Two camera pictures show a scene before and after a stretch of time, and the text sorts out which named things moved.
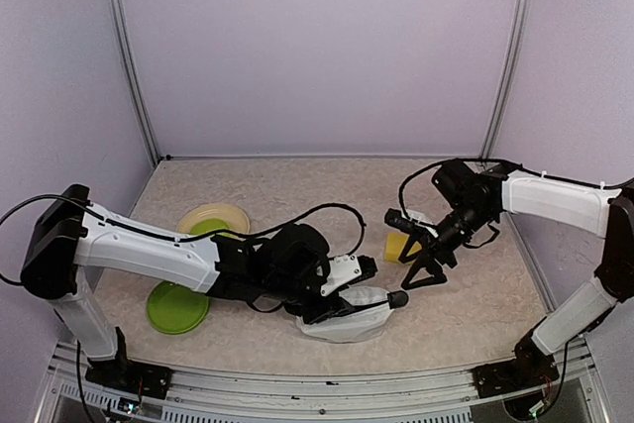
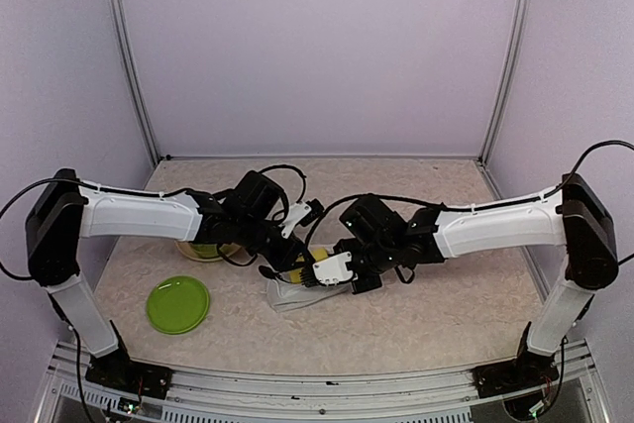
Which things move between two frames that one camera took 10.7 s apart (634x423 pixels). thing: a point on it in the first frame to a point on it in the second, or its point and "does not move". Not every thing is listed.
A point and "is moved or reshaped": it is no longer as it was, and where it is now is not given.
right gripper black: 407,280 to 367,285
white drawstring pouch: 361,325 is moved or reshaped
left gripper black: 336,306 to 283,261
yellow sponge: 395,243 is moved or reshaped
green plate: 175,309 does not move
